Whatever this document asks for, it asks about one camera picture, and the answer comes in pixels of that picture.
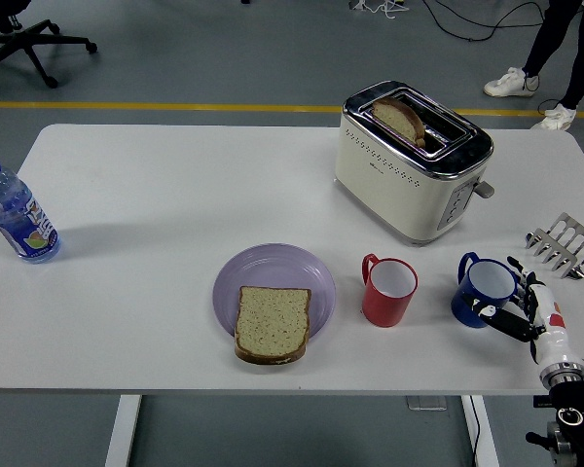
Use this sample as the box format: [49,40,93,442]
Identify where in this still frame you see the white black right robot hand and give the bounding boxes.
[470,256,584,378]

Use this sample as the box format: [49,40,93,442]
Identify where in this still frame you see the blue enamel cup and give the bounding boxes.
[450,251,519,329]

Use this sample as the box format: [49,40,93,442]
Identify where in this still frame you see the red enamel cup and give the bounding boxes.
[360,252,419,328]

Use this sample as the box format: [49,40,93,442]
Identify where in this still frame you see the upright bread slice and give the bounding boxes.
[371,97,426,149]

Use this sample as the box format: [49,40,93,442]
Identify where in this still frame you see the flat bread slice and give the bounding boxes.
[234,285,312,366]

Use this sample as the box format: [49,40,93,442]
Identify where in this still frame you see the metal toast rack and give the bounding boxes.
[524,211,584,280]

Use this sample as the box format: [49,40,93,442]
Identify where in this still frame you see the white table leg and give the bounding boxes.
[104,394,143,467]
[460,394,500,467]

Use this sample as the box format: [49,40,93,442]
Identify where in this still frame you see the cream chrome toaster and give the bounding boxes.
[334,80,495,247]

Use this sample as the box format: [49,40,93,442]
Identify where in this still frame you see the purple plate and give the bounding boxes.
[211,242,337,341]

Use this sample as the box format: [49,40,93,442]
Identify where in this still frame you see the person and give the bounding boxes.
[483,0,584,131]

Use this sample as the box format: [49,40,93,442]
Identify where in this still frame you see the blue-capped water bottle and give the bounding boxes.
[0,153,62,265]

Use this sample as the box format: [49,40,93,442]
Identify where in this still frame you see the black office chair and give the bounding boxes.
[0,0,98,90]

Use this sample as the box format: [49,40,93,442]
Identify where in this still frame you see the black cable under table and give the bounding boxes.
[466,396,483,467]

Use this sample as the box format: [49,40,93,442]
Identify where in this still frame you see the clear bracket under table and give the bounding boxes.
[406,396,449,413]

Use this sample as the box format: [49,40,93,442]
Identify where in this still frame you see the black floor cable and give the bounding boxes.
[420,0,549,42]

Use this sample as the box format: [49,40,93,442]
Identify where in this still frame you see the white floor cables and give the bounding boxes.
[348,0,410,20]

